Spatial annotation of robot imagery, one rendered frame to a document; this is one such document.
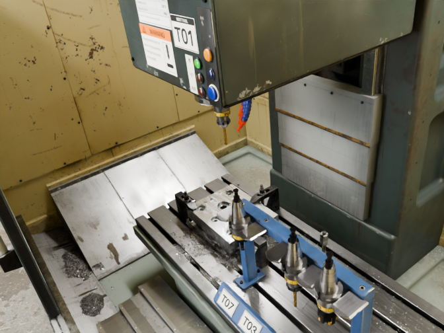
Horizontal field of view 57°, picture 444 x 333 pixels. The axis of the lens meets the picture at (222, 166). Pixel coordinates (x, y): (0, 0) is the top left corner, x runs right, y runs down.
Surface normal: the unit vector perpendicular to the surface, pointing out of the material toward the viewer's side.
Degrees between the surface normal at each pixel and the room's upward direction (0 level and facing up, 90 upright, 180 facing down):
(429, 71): 90
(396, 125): 90
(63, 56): 90
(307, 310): 0
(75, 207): 24
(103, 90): 90
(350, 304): 0
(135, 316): 8
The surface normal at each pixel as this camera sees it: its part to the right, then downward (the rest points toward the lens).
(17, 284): -0.11, -0.84
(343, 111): -0.80, 0.38
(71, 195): 0.13, -0.62
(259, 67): 0.58, 0.37
